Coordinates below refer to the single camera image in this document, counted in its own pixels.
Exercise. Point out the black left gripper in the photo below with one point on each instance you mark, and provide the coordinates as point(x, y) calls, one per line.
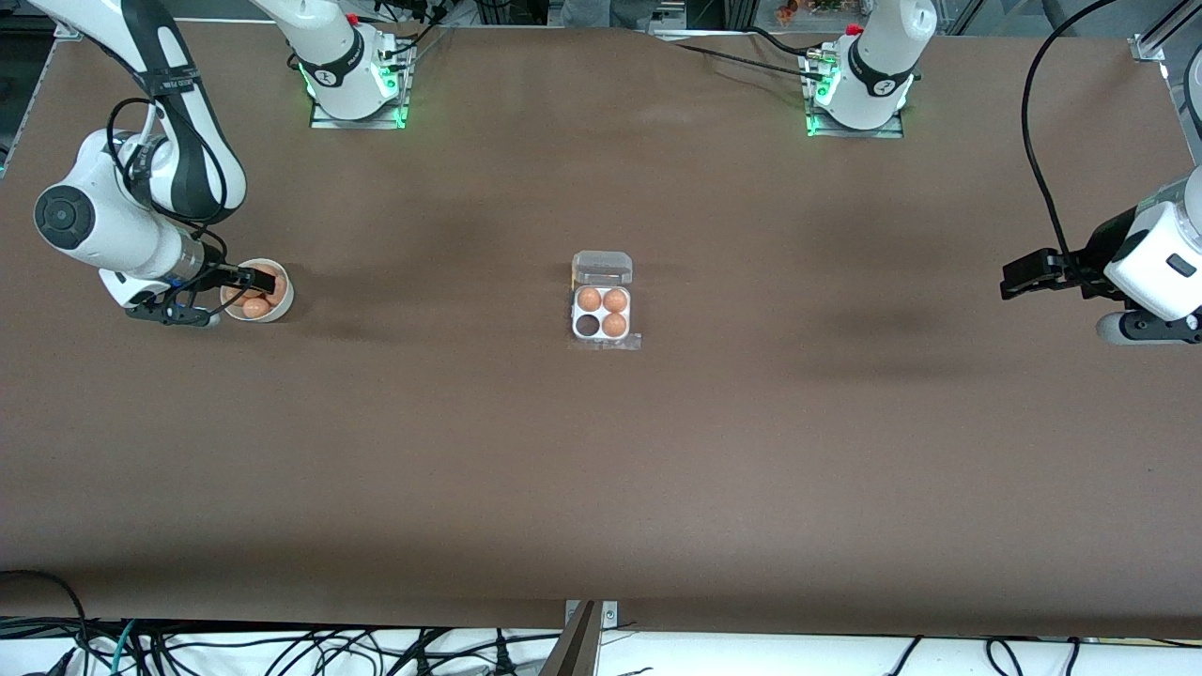
point(1096, 252)

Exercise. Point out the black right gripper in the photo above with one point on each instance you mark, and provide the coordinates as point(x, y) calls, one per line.
point(214, 276)

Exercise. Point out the clear plastic egg box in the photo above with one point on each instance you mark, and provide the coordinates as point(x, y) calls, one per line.
point(601, 266)

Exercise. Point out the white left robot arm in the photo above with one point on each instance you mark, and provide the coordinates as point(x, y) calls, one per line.
point(873, 66)

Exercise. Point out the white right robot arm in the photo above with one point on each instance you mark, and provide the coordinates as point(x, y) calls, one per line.
point(113, 216)

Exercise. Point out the white round bowl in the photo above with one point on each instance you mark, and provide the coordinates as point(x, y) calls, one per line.
point(280, 311)

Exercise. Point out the brown table cover sheet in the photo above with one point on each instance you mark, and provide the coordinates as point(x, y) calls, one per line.
point(601, 469)

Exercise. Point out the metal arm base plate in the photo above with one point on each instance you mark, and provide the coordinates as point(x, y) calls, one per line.
point(892, 133)
point(324, 121)

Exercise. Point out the aluminium profile rail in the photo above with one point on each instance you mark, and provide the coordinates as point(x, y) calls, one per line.
point(1164, 33)

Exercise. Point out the dark grey camera pole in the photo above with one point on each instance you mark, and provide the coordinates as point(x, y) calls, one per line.
point(575, 648)

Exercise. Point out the small metal bracket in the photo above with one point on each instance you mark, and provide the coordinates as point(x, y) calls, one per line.
point(610, 615)

